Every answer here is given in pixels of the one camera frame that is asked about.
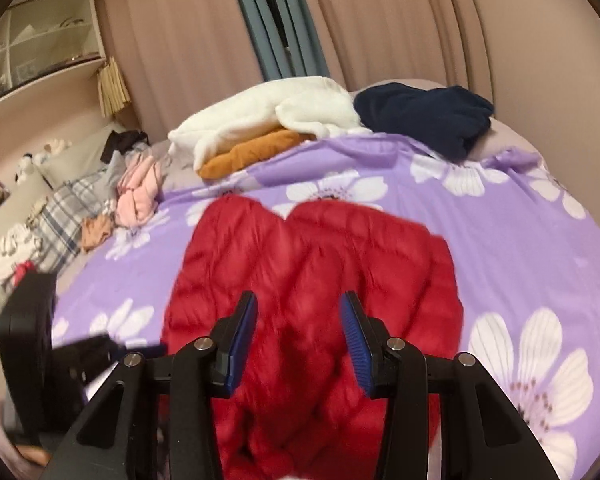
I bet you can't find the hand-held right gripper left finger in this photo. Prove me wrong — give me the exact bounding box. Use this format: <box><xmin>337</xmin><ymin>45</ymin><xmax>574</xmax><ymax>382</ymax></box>
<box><xmin>45</xmin><ymin>290</ymin><xmax>259</xmax><ymax>480</ymax></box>

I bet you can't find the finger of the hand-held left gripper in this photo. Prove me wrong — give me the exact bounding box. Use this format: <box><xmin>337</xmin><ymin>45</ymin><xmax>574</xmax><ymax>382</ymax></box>
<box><xmin>52</xmin><ymin>334</ymin><xmax>168</xmax><ymax>388</ymax></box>

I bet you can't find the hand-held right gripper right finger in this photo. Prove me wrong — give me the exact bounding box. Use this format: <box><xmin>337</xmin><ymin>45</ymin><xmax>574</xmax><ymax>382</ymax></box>
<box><xmin>341</xmin><ymin>290</ymin><xmax>561</xmax><ymax>480</ymax></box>

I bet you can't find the person's left hand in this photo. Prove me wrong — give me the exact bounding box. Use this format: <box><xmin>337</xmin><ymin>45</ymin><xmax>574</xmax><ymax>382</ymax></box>
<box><xmin>19</xmin><ymin>444</ymin><xmax>52</xmax><ymax>467</ymax></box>

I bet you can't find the white printed garment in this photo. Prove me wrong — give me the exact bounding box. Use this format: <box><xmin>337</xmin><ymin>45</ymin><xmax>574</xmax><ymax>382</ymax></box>
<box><xmin>0</xmin><ymin>225</ymin><xmax>43</xmax><ymax>271</ymax></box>

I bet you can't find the tan garment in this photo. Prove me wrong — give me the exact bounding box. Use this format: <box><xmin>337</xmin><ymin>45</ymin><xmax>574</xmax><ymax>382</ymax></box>
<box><xmin>81</xmin><ymin>212</ymin><xmax>116</xmax><ymax>253</ymax></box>

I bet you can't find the grey plaid blanket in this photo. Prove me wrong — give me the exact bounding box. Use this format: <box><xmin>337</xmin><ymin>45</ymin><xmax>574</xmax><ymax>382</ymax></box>
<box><xmin>30</xmin><ymin>170</ymin><xmax>118</xmax><ymax>271</ymax></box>

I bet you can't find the cream printed pillow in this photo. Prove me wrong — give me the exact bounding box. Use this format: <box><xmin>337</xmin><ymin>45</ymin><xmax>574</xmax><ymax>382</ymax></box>
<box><xmin>0</xmin><ymin>180</ymin><xmax>51</xmax><ymax>251</ymax></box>

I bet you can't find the purple floral bedsheet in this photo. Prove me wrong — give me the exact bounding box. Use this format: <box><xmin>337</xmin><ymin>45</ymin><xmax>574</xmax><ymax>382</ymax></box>
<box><xmin>50</xmin><ymin>132</ymin><xmax>600</xmax><ymax>480</ymax></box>

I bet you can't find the pink garment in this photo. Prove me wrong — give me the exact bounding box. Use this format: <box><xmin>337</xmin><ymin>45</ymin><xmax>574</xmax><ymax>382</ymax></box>
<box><xmin>115</xmin><ymin>155</ymin><xmax>160</xmax><ymax>228</ymax></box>

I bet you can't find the white stuffed toy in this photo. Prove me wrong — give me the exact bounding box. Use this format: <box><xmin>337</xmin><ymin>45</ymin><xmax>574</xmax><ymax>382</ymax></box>
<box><xmin>15</xmin><ymin>137</ymin><xmax>73</xmax><ymax>183</ymax></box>

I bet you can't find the grey garment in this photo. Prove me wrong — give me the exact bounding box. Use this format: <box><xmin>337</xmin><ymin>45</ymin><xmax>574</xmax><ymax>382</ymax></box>
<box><xmin>102</xmin><ymin>152</ymin><xmax>153</xmax><ymax>196</ymax></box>

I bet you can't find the mustard garment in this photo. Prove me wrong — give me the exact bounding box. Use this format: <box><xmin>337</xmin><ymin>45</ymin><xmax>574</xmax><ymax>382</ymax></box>
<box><xmin>197</xmin><ymin>129</ymin><xmax>316</xmax><ymax>180</ymax></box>

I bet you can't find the black garment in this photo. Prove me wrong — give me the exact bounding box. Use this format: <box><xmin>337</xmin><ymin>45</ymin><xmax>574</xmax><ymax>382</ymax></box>
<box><xmin>102</xmin><ymin>130</ymin><xmax>150</xmax><ymax>163</ymax></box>

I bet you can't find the white fleece garment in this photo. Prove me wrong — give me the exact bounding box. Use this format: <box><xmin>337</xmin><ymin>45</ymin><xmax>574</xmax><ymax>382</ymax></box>
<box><xmin>167</xmin><ymin>76</ymin><xmax>376</xmax><ymax>171</ymax></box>

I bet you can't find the navy garment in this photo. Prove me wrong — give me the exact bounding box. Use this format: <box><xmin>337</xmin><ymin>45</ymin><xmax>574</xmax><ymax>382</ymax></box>
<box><xmin>352</xmin><ymin>82</ymin><xmax>496</xmax><ymax>161</ymax></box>

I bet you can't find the hanging tan paper bundle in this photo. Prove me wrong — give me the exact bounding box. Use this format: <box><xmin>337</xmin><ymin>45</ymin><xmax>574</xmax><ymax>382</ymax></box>
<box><xmin>97</xmin><ymin>57</ymin><xmax>132</xmax><ymax>116</ymax></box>

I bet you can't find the beige curtain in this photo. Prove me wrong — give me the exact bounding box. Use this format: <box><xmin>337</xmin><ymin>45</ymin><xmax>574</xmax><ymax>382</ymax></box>
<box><xmin>290</xmin><ymin>0</ymin><xmax>511</xmax><ymax>93</ymax></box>
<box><xmin>100</xmin><ymin>0</ymin><xmax>266</xmax><ymax>136</ymax></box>

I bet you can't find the teal curtain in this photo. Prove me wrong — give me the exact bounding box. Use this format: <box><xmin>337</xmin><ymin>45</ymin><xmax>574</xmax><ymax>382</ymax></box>
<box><xmin>225</xmin><ymin>0</ymin><xmax>331</xmax><ymax>83</ymax></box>

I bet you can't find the white wall shelf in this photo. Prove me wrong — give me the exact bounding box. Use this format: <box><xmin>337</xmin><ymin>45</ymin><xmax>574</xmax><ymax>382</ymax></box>
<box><xmin>0</xmin><ymin>0</ymin><xmax>108</xmax><ymax>111</ymax></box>

